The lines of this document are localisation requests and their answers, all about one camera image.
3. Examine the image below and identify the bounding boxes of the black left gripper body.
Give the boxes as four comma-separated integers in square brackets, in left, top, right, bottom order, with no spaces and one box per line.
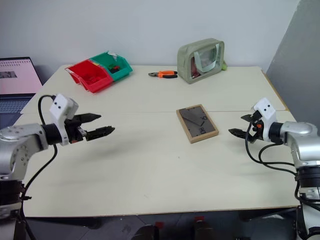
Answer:
[64,114,88,144]

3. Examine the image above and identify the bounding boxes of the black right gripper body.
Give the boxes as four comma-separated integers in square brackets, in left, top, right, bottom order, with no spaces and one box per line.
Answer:
[246,111,265,145]

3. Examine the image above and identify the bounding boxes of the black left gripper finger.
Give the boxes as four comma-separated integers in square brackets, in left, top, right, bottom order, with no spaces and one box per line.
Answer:
[78,112,102,124]
[84,125,116,142]

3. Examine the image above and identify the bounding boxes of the laptop computer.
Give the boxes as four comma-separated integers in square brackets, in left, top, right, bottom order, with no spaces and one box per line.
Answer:
[0,56,44,115]

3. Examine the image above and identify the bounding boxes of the red plastic storage bin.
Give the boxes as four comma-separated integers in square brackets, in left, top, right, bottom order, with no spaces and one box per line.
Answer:
[64,58,114,94]

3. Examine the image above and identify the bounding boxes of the small parts in green bin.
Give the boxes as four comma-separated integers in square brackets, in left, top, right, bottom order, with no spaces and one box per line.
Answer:
[107,63,121,74]

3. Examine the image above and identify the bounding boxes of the green plastic storage bin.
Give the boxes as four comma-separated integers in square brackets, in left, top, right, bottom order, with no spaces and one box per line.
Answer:
[89,50,134,84]

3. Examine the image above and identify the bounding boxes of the olive green clear pouch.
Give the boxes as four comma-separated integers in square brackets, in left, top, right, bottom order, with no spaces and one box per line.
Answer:
[176,37,226,85]

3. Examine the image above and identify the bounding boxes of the grey partition panel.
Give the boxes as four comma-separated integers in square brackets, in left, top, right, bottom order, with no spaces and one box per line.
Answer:
[264,0,320,126]

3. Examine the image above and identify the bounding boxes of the dark rounded shape red cap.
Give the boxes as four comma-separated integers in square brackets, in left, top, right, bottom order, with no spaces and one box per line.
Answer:
[192,216,216,240]
[130,220,161,240]

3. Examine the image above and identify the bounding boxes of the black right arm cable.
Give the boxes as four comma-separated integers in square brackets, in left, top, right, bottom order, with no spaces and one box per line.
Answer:
[244,111,305,201]

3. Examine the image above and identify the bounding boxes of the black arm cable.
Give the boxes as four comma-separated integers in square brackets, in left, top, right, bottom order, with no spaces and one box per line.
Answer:
[21,94,59,240]
[244,111,305,201]

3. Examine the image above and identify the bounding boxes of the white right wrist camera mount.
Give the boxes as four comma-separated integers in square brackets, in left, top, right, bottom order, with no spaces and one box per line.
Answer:
[250,97,278,144]

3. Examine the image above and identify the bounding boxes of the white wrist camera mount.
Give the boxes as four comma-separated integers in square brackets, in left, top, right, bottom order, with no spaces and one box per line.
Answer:
[48,93,80,147]
[250,97,278,144]

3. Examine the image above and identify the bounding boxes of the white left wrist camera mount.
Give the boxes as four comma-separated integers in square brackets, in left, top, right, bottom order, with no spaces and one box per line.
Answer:
[48,93,80,147]

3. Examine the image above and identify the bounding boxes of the wooden framed grey board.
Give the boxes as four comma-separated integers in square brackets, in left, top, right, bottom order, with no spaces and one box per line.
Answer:
[175,103,220,145]

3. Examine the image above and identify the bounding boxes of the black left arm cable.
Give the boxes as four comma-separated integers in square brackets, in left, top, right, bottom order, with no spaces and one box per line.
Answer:
[21,94,59,240]

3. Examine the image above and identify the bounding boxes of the orange-handled pliers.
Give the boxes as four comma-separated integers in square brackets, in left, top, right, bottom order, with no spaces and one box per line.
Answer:
[147,70,179,80]

